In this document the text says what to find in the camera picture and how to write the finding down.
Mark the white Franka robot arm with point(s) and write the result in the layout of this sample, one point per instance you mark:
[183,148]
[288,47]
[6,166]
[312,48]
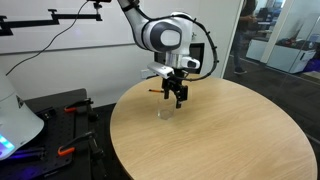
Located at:
[166,36]

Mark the dark office desk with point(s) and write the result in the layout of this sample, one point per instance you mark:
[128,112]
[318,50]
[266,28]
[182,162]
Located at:
[265,21]

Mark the white office cabinet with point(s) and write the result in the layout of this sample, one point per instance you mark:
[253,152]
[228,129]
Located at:
[289,59]
[256,50]

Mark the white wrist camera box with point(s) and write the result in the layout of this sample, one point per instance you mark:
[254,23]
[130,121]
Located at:
[160,70]

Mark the white wall whiteboard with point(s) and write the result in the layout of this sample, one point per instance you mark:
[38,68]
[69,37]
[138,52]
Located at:
[83,33]

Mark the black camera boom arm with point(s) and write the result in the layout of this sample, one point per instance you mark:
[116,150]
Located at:
[40,22]

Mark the clear drinking glass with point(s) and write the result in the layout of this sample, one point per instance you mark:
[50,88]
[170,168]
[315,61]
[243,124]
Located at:
[165,111]

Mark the person in dark clothes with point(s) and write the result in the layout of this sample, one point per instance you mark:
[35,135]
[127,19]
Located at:
[242,36]

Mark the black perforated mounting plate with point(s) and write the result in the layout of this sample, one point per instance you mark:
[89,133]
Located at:
[60,133]

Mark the black power strip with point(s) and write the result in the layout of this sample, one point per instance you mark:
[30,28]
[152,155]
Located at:
[46,114]

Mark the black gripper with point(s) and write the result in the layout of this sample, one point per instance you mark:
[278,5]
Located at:
[175,86]

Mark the orange and black pen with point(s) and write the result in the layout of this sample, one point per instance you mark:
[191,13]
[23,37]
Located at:
[154,90]

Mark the black mesh office chair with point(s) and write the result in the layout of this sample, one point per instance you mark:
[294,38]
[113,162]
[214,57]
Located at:
[199,53]

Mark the white wall outlet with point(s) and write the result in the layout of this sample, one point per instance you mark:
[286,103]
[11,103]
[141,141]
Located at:
[143,73]

